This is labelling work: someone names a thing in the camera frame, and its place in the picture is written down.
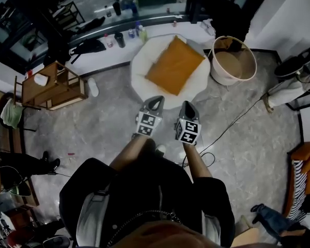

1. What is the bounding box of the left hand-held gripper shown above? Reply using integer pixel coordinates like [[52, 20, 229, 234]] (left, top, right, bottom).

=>
[[135, 95, 166, 137]]

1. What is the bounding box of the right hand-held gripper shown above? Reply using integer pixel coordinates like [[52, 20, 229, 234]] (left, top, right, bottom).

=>
[[174, 100, 203, 146]]

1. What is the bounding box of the white round padded seat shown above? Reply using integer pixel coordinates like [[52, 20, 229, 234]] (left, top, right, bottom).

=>
[[130, 33, 211, 110]]

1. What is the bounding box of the orange square pillow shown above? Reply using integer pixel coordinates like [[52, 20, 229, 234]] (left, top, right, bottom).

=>
[[144, 35, 206, 97]]

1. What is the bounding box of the person's left forearm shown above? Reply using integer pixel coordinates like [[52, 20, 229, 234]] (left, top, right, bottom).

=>
[[108, 134, 151, 173]]

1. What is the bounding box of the person's right forearm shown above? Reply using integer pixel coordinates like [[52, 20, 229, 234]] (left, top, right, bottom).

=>
[[182, 142, 213, 183]]

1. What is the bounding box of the white slipper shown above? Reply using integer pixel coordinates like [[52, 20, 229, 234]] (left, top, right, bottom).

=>
[[87, 77, 100, 98]]

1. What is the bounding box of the person's black jacket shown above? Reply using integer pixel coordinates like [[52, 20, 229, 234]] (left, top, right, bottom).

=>
[[58, 157, 236, 248]]

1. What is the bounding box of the beige cylindrical drum basket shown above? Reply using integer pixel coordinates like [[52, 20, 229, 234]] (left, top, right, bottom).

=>
[[209, 35, 257, 85]]

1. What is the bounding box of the black tumbler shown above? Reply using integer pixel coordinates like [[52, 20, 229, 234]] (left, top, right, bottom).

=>
[[114, 31, 126, 49]]

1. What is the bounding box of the green translucent bottle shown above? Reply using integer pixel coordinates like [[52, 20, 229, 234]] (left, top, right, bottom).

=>
[[138, 27, 149, 43]]

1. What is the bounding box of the white bottle with red cap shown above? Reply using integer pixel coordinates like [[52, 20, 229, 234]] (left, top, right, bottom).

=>
[[103, 33, 114, 49]]

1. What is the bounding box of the black backpack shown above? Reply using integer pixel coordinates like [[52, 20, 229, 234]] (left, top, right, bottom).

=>
[[69, 38, 107, 65]]

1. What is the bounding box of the wooden open shelf table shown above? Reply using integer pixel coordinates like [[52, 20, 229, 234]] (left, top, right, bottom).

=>
[[14, 60, 89, 111]]

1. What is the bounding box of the white crumpled cloth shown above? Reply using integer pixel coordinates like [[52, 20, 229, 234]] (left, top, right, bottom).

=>
[[201, 18, 216, 36]]

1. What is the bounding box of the white draped cloth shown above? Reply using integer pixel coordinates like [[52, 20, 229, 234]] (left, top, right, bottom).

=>
[[267, 78, 310, 109]]

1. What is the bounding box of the white object on shelf table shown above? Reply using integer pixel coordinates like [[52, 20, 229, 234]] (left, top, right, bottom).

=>
[[34, 73, 48, 86]]

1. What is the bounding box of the orange armchair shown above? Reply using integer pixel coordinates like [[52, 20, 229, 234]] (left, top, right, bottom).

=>
[[283, 141, 310, 220]]

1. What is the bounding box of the black chair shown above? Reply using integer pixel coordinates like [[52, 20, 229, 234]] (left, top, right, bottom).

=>
[[0, 91, 38, 133]]

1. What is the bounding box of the black hanging coat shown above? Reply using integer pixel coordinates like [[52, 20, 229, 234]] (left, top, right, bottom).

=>
[[203, 0, 250, 42]]

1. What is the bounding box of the black white striped cloth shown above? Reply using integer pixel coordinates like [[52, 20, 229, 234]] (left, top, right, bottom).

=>
[[291, 160, 310, 222]]

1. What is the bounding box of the green cloth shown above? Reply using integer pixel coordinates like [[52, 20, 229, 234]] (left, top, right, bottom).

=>
[[0, 98, 24, 130]]

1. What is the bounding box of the black floor cable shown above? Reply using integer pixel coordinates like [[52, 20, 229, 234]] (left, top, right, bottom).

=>
[[181, 94, 269, 168]]

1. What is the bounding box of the metal chain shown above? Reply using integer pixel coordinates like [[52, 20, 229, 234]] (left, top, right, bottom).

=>
[[106, 209, 182, 245]]

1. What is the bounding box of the black metal frame stand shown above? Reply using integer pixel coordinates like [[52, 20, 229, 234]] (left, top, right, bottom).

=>
[[260, 44, 310, 112]]

